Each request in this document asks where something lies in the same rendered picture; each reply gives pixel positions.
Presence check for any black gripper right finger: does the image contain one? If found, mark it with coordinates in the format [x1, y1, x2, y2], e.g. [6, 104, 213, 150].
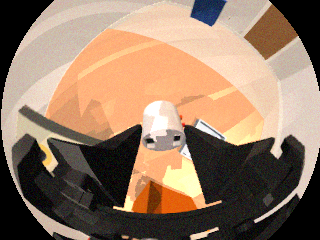
[184, 124, 275, 204]

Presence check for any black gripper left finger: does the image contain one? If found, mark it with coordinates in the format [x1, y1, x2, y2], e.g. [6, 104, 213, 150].
[47, 123, 143, 208]

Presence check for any white square tray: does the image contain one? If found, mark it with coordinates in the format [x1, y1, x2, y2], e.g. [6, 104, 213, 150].
[179, 120, 227, 160]

